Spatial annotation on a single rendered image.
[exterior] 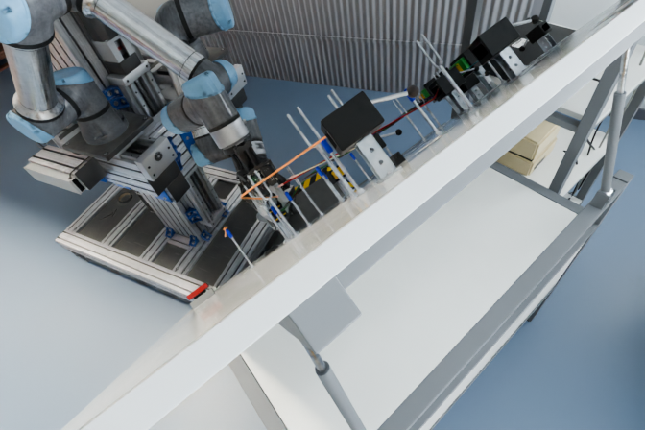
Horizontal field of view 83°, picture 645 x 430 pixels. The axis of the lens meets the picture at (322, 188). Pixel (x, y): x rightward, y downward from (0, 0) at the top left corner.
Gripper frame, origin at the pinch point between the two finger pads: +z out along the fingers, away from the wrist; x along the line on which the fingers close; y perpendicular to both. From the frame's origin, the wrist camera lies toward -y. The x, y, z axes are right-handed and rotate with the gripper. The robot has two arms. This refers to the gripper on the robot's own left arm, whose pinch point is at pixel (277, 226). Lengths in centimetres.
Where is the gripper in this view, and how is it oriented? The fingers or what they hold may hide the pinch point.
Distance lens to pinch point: 105.0
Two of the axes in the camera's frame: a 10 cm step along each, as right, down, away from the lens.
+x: 8.1, -3.2, -4.9
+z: 2.8, 9.5, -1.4
